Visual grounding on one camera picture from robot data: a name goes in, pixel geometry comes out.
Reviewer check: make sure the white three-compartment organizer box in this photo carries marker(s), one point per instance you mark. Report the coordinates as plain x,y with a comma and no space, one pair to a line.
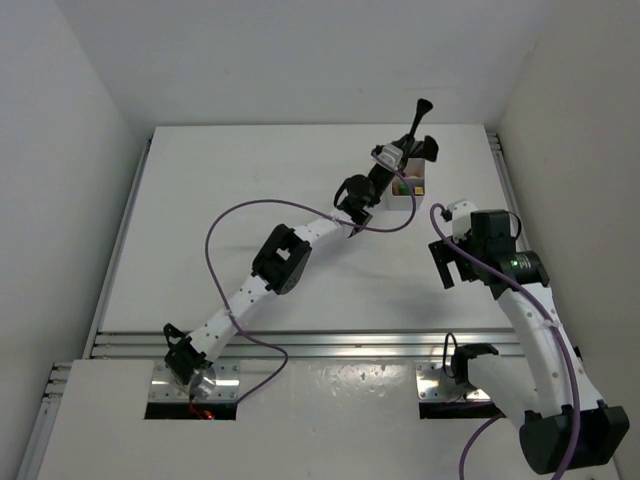
394,202

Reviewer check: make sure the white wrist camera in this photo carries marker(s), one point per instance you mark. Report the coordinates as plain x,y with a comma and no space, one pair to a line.
460,213
388,156

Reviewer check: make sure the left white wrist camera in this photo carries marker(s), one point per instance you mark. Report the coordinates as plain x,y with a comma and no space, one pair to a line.
388,156

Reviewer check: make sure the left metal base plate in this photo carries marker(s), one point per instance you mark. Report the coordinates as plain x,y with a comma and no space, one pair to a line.
217,383

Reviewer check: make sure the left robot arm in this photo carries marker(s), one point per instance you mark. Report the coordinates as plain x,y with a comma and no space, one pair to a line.
280,262

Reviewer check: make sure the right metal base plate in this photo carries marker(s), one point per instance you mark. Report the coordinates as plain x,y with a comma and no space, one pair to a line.
434,386

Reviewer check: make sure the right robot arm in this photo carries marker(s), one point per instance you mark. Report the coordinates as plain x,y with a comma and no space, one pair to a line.
562,420

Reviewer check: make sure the long round black brush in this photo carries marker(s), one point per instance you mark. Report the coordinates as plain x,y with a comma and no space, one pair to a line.
423,107

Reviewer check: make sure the metal base plate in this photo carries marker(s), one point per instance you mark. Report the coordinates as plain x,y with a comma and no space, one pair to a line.
434,386
217,383

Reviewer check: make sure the black fan brush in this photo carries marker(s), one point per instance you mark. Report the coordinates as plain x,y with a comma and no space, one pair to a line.
430,149

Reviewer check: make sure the aluminium rail front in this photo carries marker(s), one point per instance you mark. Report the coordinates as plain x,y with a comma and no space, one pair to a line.
324,345

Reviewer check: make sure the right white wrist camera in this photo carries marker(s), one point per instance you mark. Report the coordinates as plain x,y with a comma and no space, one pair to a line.
460,213

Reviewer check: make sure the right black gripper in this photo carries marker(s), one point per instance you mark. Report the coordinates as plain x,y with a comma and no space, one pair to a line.
445,256

